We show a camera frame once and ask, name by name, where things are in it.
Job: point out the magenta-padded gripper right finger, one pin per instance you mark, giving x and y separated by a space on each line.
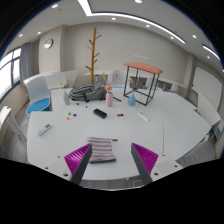
146 159

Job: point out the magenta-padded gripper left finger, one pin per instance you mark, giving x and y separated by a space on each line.
77 159

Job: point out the striped pink grey towel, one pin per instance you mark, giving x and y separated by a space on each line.
101 150

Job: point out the orange round magnet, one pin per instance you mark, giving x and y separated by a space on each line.
68 118

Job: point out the white marker pen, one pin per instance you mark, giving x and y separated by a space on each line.
144 116

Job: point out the white remote control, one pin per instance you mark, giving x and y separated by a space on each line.
44 129

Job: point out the black rectangular box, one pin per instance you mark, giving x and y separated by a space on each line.
100 113

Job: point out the black marker pen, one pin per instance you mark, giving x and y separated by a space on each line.
81 105

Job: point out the blue vase with dried stems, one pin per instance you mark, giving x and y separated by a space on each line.
132 100

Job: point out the green vase with dried stems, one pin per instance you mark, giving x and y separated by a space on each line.
66 98

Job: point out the white chair with blue cushion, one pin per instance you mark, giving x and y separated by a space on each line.
38 105

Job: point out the grey backpack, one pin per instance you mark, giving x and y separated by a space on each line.
85 92

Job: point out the pink vase with flower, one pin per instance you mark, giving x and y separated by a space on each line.
109 99

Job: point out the white side table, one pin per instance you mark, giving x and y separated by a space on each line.
10 123

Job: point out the plain white chair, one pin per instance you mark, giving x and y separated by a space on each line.
119 77

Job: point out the yellow wooden coat rack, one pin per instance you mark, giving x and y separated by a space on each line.
93 56

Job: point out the grey curtain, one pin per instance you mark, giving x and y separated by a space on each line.
25 63

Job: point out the window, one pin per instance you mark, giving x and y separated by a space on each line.
8 71

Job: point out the ceiling light strip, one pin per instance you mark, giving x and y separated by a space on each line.
140 20

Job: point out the recessed ceiling spotlights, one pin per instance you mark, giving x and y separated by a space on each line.
113 18

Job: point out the orange-topped black frame table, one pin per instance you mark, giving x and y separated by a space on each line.
143 67

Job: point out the white wall board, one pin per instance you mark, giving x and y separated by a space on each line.
206 88

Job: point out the round wall clock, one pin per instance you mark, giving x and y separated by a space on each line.
48 43

